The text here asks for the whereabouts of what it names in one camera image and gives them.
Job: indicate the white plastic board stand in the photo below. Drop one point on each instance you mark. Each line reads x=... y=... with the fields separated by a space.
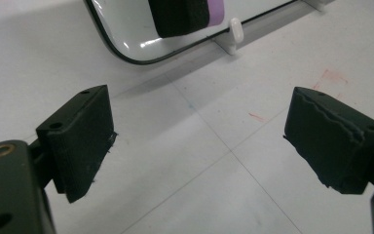
x=232 y=37

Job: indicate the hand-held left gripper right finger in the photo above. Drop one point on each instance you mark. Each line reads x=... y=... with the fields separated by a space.
x=331 y=146

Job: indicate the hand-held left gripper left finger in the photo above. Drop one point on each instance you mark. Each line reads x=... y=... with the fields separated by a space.
x=78 y=143

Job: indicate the black and purple eraser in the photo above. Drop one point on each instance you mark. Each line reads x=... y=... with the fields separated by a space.
x=183 y=14

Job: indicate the white whiteboard with black rim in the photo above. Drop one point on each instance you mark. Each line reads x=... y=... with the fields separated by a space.
x=136 y=29

